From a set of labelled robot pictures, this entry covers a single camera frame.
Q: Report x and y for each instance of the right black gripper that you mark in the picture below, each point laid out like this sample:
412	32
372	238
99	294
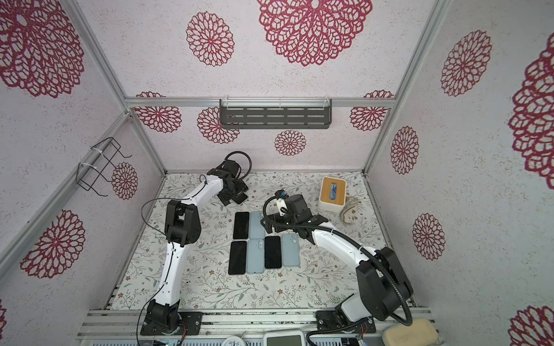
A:
269	225

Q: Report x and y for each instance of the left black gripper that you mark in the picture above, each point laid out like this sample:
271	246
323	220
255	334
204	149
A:
242	187

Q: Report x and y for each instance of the light blue case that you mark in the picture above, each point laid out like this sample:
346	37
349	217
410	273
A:
290	250
256	229

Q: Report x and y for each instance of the blue phone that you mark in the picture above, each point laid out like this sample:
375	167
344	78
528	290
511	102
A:
272	254

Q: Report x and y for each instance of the black phone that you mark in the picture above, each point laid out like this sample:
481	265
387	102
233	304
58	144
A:
241	226

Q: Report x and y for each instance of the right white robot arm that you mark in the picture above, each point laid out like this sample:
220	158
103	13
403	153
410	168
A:
383	286

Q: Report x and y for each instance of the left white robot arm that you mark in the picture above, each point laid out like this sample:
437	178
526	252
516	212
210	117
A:
182	229

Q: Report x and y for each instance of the white wooden-top tissue box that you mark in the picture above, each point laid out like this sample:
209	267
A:
332	196

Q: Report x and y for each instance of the white display device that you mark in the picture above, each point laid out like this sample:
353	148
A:
284	338

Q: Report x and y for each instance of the white round timer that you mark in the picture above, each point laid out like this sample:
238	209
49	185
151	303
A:
234	341

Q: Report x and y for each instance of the beige sponge block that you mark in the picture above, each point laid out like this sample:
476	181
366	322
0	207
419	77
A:
420	333

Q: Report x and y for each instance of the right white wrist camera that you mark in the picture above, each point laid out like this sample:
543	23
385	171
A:
280	201

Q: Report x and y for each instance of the grey wall shelf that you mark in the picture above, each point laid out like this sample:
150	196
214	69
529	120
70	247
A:
278	115

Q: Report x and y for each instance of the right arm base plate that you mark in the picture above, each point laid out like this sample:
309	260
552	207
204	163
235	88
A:
328	321

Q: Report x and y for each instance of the black wire wall rack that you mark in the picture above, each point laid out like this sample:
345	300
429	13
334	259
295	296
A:
87	174

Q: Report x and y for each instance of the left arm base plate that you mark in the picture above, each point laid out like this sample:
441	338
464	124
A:
190	322

